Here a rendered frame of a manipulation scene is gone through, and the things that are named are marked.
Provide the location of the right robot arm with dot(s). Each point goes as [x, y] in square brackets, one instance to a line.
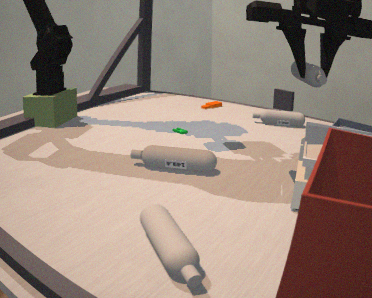
[53, 43]

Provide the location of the white gas cylinder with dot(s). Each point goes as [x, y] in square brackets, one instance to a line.
[174, 249]

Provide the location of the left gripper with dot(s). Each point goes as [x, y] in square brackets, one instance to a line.
[335, 33]

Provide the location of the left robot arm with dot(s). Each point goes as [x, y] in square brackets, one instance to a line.
[332, 9]

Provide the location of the red open box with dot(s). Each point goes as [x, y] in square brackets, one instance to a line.
[330, 255]

